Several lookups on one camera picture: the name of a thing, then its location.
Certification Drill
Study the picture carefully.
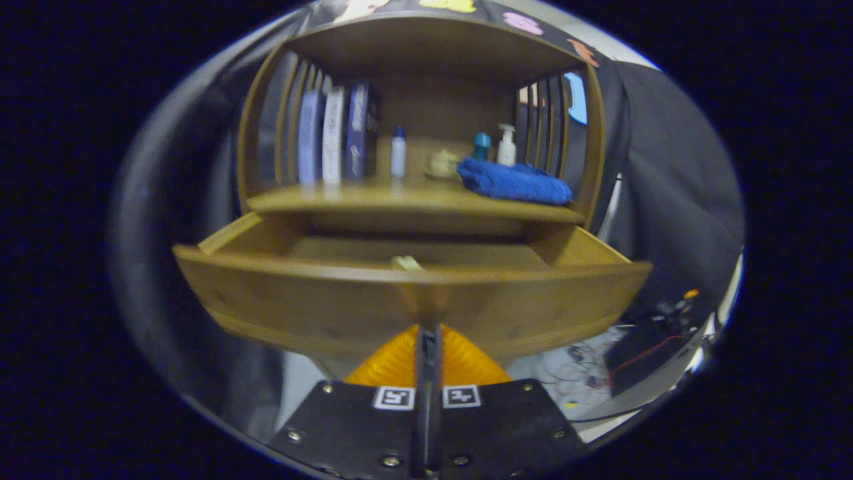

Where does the wooden drawer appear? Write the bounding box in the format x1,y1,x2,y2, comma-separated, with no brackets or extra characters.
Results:
172,212,654,357

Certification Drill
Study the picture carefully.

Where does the blue towel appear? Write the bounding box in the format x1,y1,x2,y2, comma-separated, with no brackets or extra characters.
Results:
457,157,572,205

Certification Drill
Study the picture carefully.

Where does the dark blue book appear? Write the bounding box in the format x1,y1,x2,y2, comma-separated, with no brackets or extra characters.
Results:
345,81,382,182

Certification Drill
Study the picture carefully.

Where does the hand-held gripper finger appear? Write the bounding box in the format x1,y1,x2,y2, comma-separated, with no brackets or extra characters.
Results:
267,323,428,479
427,325,587,479

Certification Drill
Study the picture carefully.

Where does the wooden countertop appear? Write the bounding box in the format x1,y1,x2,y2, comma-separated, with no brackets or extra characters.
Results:
247,175,587,224

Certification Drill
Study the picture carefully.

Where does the white book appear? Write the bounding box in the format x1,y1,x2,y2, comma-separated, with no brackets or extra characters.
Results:
322,85,347,185

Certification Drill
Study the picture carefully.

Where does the wooden cabinet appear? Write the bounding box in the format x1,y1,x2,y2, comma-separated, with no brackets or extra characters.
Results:
237,10,608,237

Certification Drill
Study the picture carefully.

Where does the lilac book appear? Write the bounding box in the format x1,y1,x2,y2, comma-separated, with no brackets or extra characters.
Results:
298,89,324,185

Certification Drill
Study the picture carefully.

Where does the white pump bottle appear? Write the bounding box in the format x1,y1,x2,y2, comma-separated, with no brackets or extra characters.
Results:
496,123,518,167

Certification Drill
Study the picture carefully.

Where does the beige lidded teacup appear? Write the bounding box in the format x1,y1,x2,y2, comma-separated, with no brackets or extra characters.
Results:
426,149,462,179

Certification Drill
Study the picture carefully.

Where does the red cable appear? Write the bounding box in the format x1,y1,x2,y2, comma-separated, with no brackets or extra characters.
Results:
606,333,684,389

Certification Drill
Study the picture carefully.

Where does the white cable bundle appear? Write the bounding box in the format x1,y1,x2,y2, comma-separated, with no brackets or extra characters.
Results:
526,333,624,404

